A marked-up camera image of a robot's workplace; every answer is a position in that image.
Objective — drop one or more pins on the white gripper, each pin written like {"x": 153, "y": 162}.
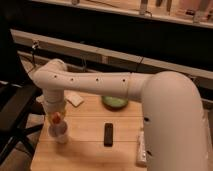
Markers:
{"x": 51, "y": 108}

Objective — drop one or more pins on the small orange red pepper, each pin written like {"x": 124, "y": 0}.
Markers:
{"x": 56, "y": 119}

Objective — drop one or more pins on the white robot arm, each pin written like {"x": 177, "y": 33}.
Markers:
{"x": 175, "y": 134}

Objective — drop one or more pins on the green ceramic bowl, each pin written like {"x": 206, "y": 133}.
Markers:
{"x": 113, "y": 102}

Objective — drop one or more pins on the black office chair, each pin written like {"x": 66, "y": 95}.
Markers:
{"x": 16, "y": 103}

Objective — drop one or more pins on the black rectangular remote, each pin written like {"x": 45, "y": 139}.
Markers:
{"x": 108, "y": 135}

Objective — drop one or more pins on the metal clamp stand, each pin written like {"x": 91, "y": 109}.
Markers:
{"x": 34, "y": 47}

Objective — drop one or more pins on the white plastic bottle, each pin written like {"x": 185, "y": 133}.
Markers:
{"x": 141, "y": 153}

